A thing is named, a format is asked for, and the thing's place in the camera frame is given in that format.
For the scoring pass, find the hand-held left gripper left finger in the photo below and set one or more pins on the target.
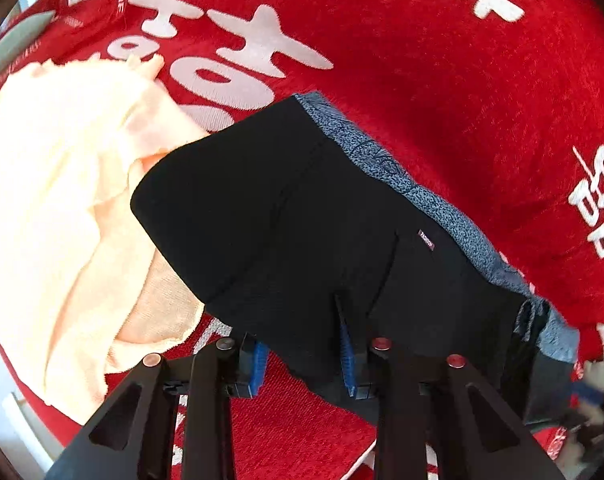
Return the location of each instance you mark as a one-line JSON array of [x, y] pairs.
[[254, 367]]

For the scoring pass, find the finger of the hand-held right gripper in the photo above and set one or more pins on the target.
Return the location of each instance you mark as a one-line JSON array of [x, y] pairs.
[[587, 392]]

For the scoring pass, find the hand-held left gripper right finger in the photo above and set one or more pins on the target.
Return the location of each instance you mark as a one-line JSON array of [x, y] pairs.
[[348, 360]]

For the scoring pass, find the black pants with blue band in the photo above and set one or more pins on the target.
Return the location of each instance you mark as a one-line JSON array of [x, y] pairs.
[[282, 210]]

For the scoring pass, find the cream cloth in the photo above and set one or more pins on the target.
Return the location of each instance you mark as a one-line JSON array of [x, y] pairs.
[[46, 185]]

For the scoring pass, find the red printed blanket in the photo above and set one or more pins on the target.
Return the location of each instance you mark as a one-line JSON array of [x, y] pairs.
[[432, 85]]

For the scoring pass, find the grey cushion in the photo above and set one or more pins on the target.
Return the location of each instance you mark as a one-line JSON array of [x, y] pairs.
[[11, 45]]

